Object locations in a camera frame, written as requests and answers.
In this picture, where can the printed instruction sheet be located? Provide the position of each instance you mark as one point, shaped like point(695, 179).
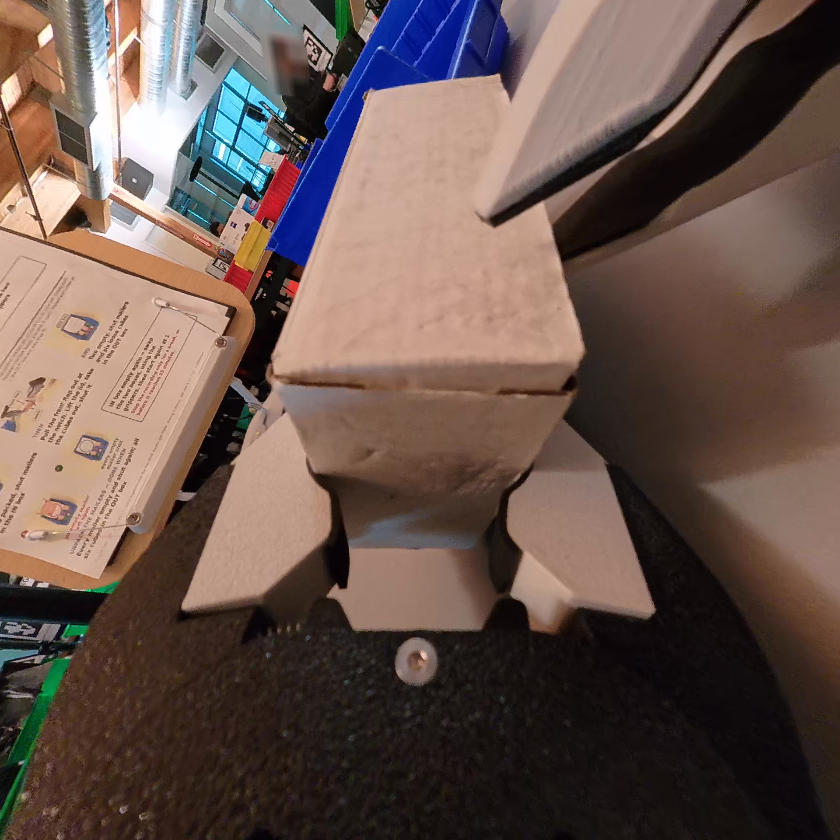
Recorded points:
point(98, 394)

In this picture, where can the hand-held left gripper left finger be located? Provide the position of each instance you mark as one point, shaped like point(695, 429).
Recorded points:
point(269, 538)

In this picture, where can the blue plastic bin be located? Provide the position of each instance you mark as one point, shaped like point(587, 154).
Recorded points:
point(394, 72)

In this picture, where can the red plastic bin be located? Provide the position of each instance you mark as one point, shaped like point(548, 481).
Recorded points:
point(279, 190)

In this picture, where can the yellow box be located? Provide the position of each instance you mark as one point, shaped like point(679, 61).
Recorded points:
point(253, 246)

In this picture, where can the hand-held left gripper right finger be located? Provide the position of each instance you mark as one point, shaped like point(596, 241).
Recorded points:
point(577, 538)

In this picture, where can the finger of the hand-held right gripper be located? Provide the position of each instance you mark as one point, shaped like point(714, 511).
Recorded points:
point(590, 98)
point(689, 138)

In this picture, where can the silver ventilation duct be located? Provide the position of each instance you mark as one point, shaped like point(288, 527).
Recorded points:
point(167, 46)
point(82, 79)

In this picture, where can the green plastic bin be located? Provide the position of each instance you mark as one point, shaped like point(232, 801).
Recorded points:
point(52, 689)

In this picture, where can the white cardboard mailer box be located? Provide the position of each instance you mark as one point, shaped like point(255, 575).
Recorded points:
point(426, 262)

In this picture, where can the wooden display board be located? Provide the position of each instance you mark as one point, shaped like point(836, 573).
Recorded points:
point(243, 321)

